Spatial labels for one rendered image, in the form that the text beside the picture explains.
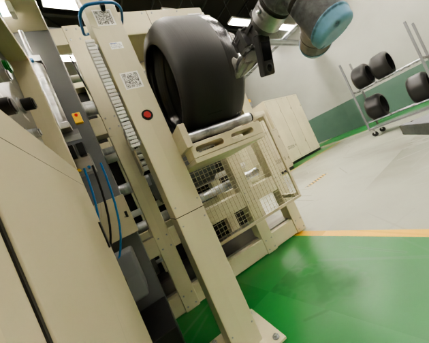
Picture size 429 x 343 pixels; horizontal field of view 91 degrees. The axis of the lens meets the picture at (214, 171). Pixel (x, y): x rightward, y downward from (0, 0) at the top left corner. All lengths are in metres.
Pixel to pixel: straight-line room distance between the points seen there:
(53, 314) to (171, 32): 0.88
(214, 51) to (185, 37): 0.12
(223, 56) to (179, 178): 0.51
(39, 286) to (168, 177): 0.69
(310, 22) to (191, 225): 0.74
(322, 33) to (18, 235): 0.62
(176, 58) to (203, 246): 0.73
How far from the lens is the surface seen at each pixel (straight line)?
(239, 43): 0.79
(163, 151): 0.90
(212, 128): 0.90
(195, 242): 0.90
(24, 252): 0.24
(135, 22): 1.55
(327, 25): 0.61
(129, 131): 0.92
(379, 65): 6.18
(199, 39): 0.93
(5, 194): 0.25
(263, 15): 0.70
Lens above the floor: 0.71
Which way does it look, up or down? 1 degrees up
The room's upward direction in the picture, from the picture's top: 24 degrees counter-clockwise
